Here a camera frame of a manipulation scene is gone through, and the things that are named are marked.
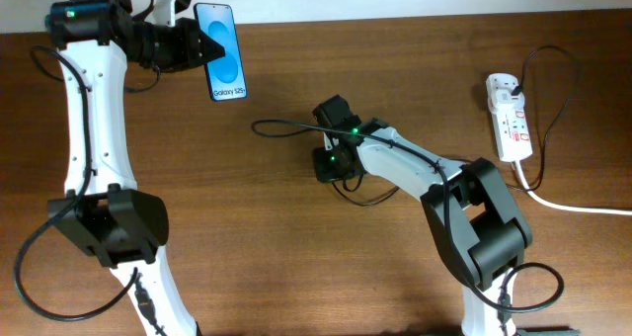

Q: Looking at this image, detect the blue screen smartphone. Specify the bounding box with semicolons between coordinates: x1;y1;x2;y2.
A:
194;3;247;102

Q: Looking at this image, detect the thin black charging cable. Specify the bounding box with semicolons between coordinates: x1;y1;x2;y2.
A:
331;44;583;208

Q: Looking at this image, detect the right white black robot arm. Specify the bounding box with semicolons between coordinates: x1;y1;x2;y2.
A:
312;96;532;335

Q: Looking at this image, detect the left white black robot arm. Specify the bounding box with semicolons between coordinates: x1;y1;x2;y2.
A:
45;0;225;335

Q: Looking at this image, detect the white USB charger plug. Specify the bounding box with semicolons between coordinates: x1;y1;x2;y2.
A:
494;89;524;110

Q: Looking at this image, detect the white power strip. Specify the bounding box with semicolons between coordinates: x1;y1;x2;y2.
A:
486;73;533;162

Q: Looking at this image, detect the white power strip cord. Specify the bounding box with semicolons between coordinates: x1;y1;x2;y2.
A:
511;159;632;216

